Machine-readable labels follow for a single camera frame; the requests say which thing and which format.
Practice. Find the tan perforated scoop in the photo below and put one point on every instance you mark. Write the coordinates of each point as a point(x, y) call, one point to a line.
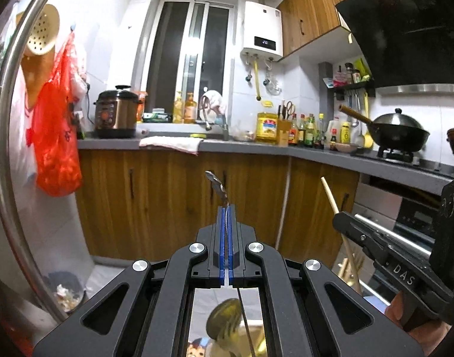
point(41, 37)

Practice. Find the white rag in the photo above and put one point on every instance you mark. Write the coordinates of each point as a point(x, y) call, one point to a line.
point(216, 100)

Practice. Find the white water heater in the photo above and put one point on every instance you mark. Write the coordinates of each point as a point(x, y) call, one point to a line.
point(262, 26)

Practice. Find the dark trash bin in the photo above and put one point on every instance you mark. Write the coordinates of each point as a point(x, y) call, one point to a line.
point(65, 292)

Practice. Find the black wall shelf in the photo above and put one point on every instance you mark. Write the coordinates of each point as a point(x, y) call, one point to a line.
point(355, 88)

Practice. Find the red plastic bag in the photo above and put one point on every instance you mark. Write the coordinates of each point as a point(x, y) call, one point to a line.
point(56, 137)

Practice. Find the row of sauce bottles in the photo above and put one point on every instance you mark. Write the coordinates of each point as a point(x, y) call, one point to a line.
point(316, 134)

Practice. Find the large yellow oil jug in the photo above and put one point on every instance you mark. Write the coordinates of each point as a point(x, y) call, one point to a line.
point(266, 128)

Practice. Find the black range hood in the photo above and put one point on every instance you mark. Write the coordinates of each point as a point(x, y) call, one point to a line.
point(409, 33)

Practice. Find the built-in oven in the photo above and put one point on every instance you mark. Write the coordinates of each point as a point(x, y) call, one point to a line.
point(405, 212)

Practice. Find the silver fork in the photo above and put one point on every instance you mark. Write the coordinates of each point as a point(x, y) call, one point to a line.
point(216, 186)

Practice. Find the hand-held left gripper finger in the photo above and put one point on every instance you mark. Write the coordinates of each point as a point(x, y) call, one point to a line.
point(222, 253)
point(230, 253)

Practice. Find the small yellow oil bottle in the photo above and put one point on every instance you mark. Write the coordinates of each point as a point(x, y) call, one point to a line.
point(178, 109)
point(190, 109)

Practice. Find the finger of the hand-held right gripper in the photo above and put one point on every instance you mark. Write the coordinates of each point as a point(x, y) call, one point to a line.
point(349, 232)
point(368, 227)

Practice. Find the wooden chopstick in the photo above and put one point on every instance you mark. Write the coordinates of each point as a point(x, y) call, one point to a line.
point(331, 200)

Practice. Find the white towel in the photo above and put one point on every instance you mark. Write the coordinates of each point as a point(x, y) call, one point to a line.
point(171, 143)

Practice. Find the wooden wall cabinet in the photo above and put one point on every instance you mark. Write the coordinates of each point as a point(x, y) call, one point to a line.
point(316, 7)

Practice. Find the white floral ceramic utensil holder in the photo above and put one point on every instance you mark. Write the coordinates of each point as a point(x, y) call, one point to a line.
point(259, 342)

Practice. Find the wooden knife block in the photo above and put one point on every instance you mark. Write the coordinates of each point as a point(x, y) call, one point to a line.
point(284, 134)

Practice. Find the person's right hand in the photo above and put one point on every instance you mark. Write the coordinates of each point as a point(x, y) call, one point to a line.
point(396, 310)

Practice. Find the gas stove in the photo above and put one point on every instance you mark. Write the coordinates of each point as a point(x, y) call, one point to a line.
point(398, 155)

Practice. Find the white plastic bag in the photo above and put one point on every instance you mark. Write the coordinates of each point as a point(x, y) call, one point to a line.
point(77, 70)

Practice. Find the black wok with lid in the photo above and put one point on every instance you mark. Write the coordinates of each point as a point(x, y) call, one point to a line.
point(398, 132)

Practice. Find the steel faucet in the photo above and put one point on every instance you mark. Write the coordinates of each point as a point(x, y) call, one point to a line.
point(223, 126)

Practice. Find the electric pressure cooker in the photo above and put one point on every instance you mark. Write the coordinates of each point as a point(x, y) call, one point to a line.
point(117, 115)

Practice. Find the kitchen window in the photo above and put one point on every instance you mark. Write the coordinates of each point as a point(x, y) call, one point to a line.
point(189, 55)

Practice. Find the green box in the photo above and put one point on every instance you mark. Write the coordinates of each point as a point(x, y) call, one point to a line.
point(158, 116)

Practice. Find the yellow ladle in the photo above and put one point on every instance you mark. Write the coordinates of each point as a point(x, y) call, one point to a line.
point(367, 134)

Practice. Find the kitchen scissors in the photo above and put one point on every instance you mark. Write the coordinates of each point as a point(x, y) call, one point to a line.
point(290, 108)

